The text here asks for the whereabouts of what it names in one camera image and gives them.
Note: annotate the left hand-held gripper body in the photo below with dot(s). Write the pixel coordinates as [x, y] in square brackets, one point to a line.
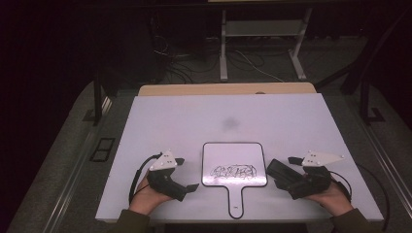
[163, 183]

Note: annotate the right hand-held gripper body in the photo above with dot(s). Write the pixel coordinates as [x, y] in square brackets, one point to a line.
[314, 181]

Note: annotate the black whiteboard eraser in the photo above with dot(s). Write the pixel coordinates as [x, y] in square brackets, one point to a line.
[281, 171]

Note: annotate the person's left hand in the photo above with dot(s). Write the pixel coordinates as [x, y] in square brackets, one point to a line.
[145, 199]

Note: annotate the person's right hand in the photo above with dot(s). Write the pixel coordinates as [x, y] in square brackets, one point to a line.
[336, 200]

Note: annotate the large white table board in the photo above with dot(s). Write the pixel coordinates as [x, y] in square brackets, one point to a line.
[181, 129]

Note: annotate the black metal stand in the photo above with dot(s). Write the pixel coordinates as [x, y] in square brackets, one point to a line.
[97, 100]
[366, 103]

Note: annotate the white metal stand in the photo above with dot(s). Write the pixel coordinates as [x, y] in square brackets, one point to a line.
[264, 28]

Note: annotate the black floor socket frame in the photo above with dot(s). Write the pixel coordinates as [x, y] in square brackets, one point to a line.
[102, 149]

